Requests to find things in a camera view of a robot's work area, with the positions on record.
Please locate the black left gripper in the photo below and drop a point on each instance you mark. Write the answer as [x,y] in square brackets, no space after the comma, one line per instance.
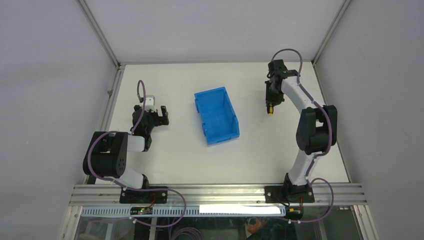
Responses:
[160,120]

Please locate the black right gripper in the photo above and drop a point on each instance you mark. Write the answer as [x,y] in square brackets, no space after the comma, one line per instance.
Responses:
[276,100]

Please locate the yellow black handled screwdriver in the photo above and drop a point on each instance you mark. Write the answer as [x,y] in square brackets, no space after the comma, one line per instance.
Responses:
[270,109]

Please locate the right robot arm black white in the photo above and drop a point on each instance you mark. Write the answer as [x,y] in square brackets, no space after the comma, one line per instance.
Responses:
[316,131]

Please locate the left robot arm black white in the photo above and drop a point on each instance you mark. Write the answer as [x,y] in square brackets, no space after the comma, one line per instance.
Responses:
[106,156]

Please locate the blue plastic bin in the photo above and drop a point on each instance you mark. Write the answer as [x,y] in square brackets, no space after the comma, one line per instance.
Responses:
[218,118]

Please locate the orange object below table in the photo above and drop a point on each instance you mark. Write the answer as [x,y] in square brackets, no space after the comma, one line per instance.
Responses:
[255,224]

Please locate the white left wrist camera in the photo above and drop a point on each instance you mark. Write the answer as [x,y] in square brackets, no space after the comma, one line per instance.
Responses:
[149,103]

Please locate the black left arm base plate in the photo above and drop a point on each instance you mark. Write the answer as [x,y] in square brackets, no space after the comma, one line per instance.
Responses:
[143,196]

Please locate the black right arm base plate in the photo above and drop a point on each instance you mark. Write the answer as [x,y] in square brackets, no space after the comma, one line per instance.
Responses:
[288,194]

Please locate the white slotted cable duct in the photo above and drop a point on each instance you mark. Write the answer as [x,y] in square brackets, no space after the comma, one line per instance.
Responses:
[204,210]

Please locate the aluminium mounting rail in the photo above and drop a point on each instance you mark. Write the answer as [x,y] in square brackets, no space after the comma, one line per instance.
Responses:
[343,194]

